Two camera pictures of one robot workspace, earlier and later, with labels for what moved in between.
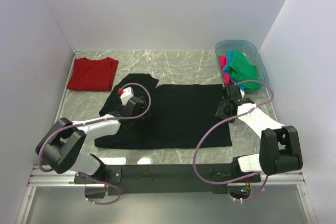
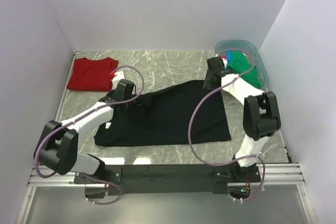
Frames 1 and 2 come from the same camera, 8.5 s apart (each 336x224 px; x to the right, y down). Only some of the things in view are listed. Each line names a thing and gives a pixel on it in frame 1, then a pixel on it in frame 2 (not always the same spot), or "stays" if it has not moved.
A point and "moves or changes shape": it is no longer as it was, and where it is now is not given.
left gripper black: x=144 y=109 to x=130 y=97
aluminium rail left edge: x=75 y=55 stays
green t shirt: x=240 y=70 stays
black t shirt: x=179 y=116 moves or changes shape
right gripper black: x=220 y=112 to x=206 y=84
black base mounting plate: x=188 y=179 stays
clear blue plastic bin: x=252 y=52 stays
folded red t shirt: x=93 y=75 stays
